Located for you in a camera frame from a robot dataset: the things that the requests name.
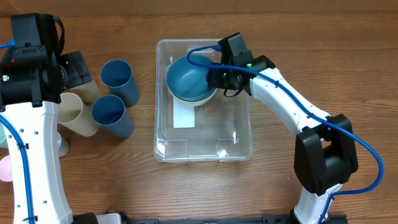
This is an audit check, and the tall cream cup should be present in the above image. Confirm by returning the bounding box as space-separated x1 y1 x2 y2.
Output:
58 93 99 137
68 80 100 103

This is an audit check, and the tall blue cup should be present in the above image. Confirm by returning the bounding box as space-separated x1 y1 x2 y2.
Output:
100 60 140 106
91 95 134 139

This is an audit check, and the dark blue bowl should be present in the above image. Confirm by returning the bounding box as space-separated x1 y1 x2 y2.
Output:
166 56 216 102

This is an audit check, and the small grey cup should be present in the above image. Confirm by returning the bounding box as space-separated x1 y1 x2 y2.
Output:
57 133 70 157

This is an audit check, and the small mint green cup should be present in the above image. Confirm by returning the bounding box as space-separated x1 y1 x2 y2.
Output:
0 124 8 148

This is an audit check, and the small pink cup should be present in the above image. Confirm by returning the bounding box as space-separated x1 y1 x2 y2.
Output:
0 156 13 182

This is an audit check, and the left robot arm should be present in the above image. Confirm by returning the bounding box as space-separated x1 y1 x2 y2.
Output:
1 48 98 223

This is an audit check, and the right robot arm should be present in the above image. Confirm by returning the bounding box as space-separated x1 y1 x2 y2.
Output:
206 50 358 223

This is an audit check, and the clear plastic storage bin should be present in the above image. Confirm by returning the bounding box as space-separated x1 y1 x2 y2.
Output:
154 39 254 162

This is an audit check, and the white label in bin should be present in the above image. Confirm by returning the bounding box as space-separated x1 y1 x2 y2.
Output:
173 98 195 128

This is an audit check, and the left blue cable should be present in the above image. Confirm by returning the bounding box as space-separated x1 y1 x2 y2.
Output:
0 39 35 224

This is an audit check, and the blue cable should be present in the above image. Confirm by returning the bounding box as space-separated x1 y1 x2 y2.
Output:
186 45 385 224
0 39 35 224

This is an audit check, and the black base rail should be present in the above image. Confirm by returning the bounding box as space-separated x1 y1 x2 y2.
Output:
73 211 349 224

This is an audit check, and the right blue cable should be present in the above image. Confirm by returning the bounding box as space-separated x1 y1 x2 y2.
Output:
186 45 385 224

